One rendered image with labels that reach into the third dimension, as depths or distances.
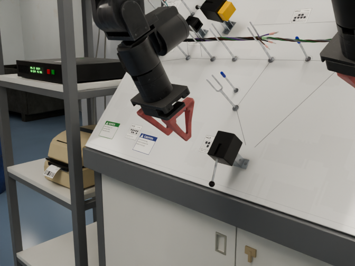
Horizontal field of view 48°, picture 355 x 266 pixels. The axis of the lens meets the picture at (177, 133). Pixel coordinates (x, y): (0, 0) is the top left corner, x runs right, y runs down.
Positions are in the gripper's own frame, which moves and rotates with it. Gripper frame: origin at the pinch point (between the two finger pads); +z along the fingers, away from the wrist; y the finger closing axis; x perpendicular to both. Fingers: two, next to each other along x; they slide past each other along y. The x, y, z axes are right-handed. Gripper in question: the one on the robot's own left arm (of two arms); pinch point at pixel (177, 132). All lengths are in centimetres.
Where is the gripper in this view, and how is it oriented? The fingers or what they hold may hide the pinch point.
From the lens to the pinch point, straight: 76.4
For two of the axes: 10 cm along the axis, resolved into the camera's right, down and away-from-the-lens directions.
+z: 3.8, 7.7, 5.2
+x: -6.7, 6.1, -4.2
